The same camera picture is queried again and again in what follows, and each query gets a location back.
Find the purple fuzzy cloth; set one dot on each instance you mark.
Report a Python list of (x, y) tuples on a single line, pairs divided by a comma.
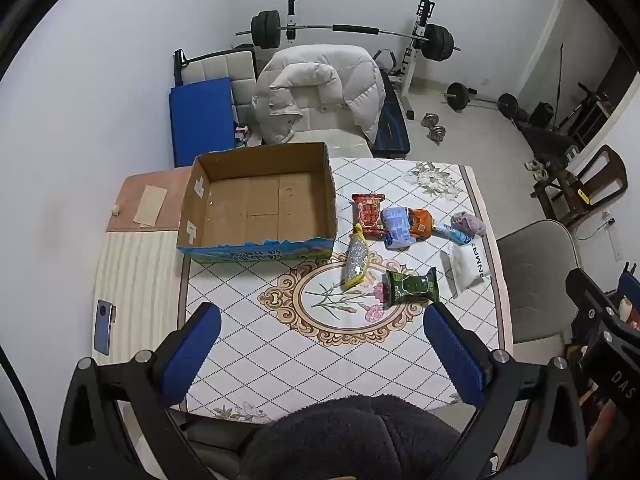
[(470, 224)]

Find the white down jacket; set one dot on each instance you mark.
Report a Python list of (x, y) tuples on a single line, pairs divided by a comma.
[(320, 90)]

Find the small black plate barbell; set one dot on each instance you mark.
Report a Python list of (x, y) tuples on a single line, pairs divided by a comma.
[(457, 96)]

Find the orange snack packet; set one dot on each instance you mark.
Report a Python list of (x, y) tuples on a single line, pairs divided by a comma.
[(421, 224)]

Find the beige padded panel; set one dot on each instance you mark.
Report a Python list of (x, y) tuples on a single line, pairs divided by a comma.
[(220, 67)]

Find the red white small box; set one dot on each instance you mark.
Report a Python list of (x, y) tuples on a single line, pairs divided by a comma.
[(242, 135)]

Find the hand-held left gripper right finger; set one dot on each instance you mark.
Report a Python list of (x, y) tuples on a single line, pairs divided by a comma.
[(452, 355)]

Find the silver yellow mesh packet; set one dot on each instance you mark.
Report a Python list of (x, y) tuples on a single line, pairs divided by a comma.
[(356, 260)]

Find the brown wooden chair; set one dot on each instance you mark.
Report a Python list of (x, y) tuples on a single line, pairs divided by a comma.
[(605, 170)]

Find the pink board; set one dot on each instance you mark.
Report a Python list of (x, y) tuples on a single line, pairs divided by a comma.
[(125, 195)]

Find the red snack packet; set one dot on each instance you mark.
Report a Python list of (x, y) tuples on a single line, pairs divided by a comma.
[(369, 215)]

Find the white pillow packet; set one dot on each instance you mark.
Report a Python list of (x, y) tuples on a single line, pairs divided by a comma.
[(465, 267)]

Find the beige paper tape patch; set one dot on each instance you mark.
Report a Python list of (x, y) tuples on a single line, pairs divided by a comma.
[(150, 205)]

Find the white bench press rack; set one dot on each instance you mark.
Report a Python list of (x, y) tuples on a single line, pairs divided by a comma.
[(417, 35)]

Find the blue folded mat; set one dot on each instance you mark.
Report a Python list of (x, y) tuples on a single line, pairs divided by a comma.
[(200, 120)]

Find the blue-white snack packet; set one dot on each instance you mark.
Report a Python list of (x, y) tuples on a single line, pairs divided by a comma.
[(397, 227)]

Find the green snack packet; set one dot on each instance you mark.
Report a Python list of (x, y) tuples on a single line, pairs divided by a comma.
[(410, 287)]

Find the chrome dumbbell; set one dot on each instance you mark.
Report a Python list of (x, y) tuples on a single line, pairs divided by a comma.
[(430, 120), (438, 135)]

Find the dark blue weight bench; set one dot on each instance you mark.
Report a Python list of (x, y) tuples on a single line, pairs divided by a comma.
[(392, 125)]

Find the black fleece pants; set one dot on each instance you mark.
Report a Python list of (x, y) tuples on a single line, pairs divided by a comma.
[(350, 440)]

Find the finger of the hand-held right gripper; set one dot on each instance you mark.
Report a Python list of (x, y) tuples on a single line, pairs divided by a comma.
[(585, 290)]

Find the barbell with black plates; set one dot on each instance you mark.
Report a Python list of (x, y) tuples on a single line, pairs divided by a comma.
[(265, 29)]

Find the grey chair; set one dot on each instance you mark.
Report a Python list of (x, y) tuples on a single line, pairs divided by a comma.
[(535, 270)]

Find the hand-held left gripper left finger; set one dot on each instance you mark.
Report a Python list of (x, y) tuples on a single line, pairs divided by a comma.
[(192, 350)]

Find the blue white stick packet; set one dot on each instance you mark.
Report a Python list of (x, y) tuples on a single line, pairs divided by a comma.
[(450, 234)]

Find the cardboard box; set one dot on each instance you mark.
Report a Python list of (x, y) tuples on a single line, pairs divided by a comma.
[(250, 210)]

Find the blue smartphone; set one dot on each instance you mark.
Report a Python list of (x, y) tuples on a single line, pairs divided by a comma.
[(105, 327)]

